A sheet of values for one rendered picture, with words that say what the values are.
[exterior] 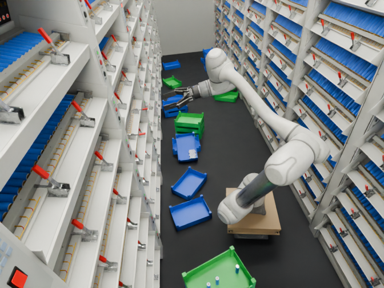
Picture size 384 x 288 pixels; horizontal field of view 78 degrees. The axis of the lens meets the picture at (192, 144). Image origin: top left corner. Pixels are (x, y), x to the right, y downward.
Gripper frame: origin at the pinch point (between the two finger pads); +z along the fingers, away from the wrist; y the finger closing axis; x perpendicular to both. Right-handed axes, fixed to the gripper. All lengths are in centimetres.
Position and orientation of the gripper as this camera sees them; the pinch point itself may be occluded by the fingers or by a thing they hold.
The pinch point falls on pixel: (166, 102)
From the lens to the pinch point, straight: 138.5
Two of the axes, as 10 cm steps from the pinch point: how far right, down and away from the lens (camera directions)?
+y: -1.0, -6.3, 7.7
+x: -2.8, -7.2, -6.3
